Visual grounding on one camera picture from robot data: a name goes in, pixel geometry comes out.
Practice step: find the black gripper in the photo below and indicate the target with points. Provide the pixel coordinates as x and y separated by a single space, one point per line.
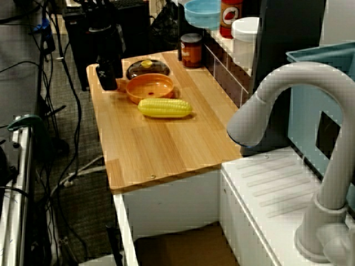
105 58

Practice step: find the orange toy frying pan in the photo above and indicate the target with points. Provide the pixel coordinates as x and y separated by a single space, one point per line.
149 86

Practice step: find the brown lid with yellow knob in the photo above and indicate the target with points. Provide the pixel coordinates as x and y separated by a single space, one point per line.
159 69

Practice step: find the yellow toy corn cob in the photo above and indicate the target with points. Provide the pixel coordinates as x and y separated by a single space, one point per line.
166 108

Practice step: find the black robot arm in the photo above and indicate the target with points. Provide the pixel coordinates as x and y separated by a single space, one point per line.
101 41

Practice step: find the toy beans can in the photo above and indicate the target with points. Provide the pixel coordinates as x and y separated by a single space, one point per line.
191 52

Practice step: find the blue connector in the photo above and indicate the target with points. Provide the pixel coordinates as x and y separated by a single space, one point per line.
41 27

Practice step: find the green power drill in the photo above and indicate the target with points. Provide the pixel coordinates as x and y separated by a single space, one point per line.
25 119

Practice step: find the light blue bowl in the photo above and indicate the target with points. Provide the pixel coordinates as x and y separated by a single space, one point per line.
202 16

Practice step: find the dark tiled backsplash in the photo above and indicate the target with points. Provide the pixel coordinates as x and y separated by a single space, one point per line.
224 74

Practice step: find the red sauce bottle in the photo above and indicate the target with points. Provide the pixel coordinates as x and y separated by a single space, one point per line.
230 16

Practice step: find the white lidded container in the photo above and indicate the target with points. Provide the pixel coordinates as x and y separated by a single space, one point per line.
244 41

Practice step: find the white toy kitchen unit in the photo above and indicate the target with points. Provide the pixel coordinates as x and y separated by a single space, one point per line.
172 202

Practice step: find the black device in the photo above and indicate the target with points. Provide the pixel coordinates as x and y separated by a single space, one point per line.
5 166

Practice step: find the dark grey upright panel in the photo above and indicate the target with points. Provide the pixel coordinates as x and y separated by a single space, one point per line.
288 27

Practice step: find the grey toy faucet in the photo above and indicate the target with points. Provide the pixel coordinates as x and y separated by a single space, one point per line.
302 72

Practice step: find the teal plastic bin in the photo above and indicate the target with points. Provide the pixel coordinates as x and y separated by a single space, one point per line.
305 110

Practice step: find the aluminium frame rail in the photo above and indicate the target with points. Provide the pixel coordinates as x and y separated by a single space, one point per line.
19 180

